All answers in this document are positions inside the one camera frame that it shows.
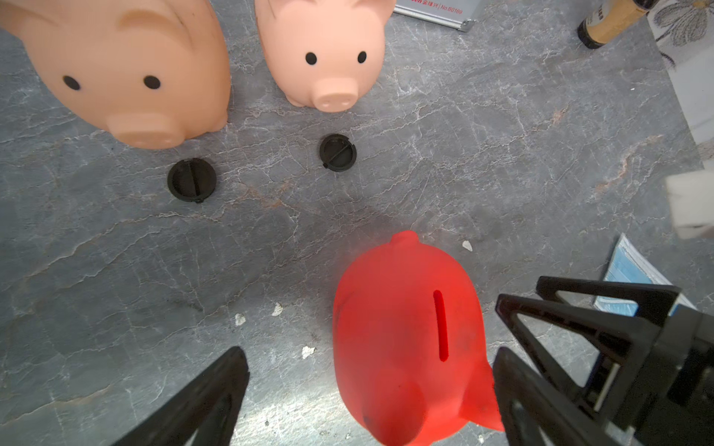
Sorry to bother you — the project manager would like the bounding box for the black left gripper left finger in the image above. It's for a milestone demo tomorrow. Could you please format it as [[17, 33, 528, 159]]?
[[115, 347, 249, 445]]

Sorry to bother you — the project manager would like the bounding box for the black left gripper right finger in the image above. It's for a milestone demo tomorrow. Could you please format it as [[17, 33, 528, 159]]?
[[493, 348, 616, 446]]

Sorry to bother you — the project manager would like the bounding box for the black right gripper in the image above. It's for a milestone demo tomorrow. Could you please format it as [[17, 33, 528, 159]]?
[[496, 276, 713, 445]]

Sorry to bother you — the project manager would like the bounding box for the red piggy bank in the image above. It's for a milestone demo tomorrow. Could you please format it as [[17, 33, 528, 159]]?
[[333, 230, 503, 445]]

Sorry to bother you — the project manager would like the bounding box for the black round piggy bank plug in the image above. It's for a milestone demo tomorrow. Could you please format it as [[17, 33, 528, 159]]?
[[167, 158, 218, 204]]

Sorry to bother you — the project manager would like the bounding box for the pink piggy bank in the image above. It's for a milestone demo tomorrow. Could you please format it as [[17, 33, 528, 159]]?
[[255, 0, 396, 113], [1, 1, 232, 150]]

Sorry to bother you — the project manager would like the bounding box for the blue face mask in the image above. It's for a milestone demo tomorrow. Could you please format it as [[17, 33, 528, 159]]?
[[592, 232, 698, 319]]

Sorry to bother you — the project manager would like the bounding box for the small brown orange-capped bottle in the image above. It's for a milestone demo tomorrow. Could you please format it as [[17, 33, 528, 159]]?
[[576, 0, 659, 49]]

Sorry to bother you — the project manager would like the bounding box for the silver aluminium first aid case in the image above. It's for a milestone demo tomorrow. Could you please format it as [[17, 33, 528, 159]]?
[[394, 0, 487, 33]]

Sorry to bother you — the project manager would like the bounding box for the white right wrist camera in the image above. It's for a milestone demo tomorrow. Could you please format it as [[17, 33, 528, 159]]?
[[665, 170, 714, 239]]

